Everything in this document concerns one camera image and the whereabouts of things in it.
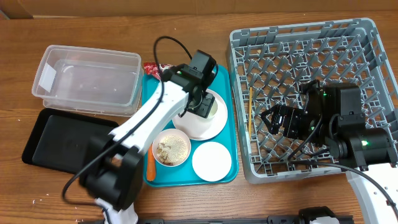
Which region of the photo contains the large pink plate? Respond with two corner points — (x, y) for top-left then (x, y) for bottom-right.
(172, 89), (229, 141)

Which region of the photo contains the bowl with food scraps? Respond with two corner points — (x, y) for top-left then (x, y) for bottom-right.
(152, 129), (191, 167)

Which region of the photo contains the white cup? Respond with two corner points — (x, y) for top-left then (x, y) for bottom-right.
(207, 96), (218, 120)

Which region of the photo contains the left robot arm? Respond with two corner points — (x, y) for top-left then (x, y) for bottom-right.
(62, 50), (218, 223)

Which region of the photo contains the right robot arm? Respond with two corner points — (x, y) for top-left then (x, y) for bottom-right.
(261, 80), (397, 223)

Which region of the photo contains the grey dishwasher rack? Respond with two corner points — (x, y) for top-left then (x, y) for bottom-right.
(228, 18), (397, 184)

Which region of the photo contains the teal serving tray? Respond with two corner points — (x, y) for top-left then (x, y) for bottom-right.
(143, 65), (239, 187)

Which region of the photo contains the yellow chopstick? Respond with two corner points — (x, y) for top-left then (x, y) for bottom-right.
(248, 86), (252, 142)

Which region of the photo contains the small white plate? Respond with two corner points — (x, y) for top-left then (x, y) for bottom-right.
(192, 142), (232, 182)

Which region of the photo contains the red snack wrapper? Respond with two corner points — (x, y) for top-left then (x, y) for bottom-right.
(144, 62), (172, 80)

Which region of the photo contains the orange carrot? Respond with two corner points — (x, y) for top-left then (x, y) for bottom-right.
(146, 146), (156, 182)

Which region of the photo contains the clear plastic bin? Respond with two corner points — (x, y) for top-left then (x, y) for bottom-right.
(32, 45), (144, 117)

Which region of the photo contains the black plastic tray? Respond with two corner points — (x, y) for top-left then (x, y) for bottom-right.
(22, 108), (118, 174)

